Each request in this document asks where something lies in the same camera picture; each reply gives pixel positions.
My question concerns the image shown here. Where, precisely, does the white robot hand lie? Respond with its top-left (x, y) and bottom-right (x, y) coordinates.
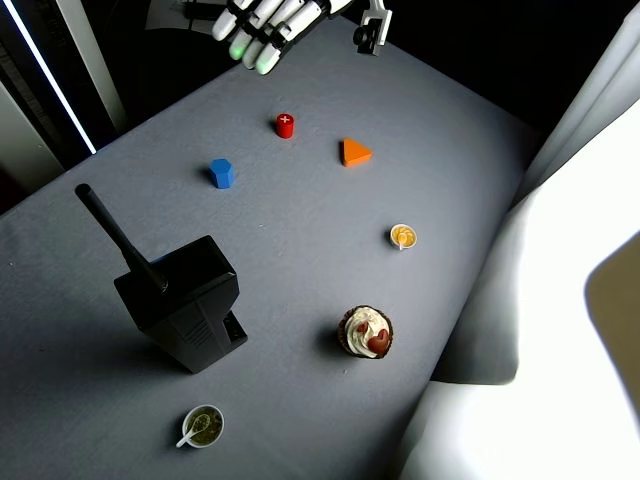
top-left (209, 0), bottom-right (354, 76)

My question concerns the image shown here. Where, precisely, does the black box with antenna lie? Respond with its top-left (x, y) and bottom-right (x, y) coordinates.
top-left (74, 183), bottom-right (249, 375)

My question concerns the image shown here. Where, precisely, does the blue hexagonal block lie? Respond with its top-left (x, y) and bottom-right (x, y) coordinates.
top-left (208, 157), bottom-right (236, 190)

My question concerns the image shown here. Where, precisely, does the orange triangle block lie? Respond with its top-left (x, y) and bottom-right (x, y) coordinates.
top-left (340, 137), bottom-right (374, 168)

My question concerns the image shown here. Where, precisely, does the white light strip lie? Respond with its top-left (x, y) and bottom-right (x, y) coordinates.
top-left (5, 0), bottom-right (98, 155)

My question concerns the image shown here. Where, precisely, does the grey table cloth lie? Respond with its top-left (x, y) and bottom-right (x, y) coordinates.
top-left (0, 14), bottom-right (547, 480)

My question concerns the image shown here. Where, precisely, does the small bowl orange soup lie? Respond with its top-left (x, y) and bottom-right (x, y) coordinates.
top-left (389, 223), bottom-right (419, 252)

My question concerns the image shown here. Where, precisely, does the toy cupcake white frosting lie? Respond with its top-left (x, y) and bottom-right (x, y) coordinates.
top-left (337, 304), bottom-right (396, 361)

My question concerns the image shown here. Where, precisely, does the small bowl green soup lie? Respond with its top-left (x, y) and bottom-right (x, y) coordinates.
top-left (175, 403), bottom-right (226, 450)

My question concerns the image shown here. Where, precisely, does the white upright post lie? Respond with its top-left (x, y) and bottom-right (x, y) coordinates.
top-left (53, 0), bottom-right (129, 134)

